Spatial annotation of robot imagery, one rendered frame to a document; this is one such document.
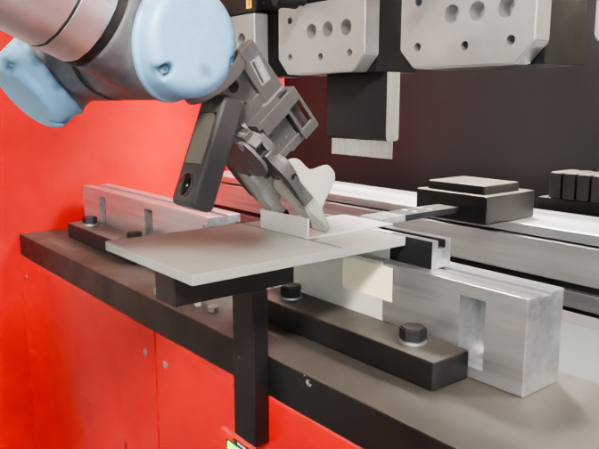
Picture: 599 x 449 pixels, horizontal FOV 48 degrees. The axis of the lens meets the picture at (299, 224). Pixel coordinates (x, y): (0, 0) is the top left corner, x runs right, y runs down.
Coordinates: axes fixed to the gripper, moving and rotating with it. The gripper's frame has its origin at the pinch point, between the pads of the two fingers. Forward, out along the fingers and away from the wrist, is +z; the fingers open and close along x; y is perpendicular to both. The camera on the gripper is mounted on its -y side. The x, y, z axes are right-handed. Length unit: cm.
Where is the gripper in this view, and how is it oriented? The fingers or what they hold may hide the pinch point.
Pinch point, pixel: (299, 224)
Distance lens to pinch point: 76.0
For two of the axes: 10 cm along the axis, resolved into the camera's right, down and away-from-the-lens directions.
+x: -6.3, -1.4, 7.7
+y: 5.9, -7.3, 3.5
